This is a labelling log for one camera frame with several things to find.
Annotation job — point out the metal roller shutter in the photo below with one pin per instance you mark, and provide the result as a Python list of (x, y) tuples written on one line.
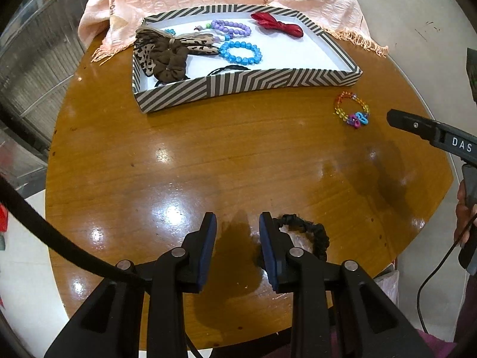
[(33, 63)]

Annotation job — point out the person's maroon clothing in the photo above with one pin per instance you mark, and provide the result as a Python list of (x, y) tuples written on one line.
[(439, 345)]

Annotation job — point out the person's right hand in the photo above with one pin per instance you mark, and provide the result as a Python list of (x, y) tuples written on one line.
[(464, 223)]

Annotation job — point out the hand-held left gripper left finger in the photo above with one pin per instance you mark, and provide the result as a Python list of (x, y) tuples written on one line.
[(207, 248)]

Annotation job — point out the red fabric bow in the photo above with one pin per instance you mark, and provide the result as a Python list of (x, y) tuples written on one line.
[(275, 25)]

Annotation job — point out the striped cardboard box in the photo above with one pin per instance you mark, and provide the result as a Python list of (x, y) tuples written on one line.
[(283, 78)]

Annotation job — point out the white plastic bag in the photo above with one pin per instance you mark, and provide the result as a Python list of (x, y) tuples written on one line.
[(387, 283)]

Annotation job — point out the leopard print hair bow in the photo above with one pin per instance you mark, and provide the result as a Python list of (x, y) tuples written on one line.
[(145, 54)]

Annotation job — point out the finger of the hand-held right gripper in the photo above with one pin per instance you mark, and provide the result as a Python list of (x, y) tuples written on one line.
[(410, 123)]

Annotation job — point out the brown scrunchie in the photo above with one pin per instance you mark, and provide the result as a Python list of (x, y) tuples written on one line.
[(171, 59)]

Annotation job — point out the black scrunchie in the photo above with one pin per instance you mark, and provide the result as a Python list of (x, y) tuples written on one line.
[(320, 235)]

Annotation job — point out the dark green board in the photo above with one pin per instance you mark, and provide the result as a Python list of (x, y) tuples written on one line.
[(472, 78)]

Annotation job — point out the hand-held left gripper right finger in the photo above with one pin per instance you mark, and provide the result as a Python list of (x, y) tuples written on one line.
[(269, 248)]

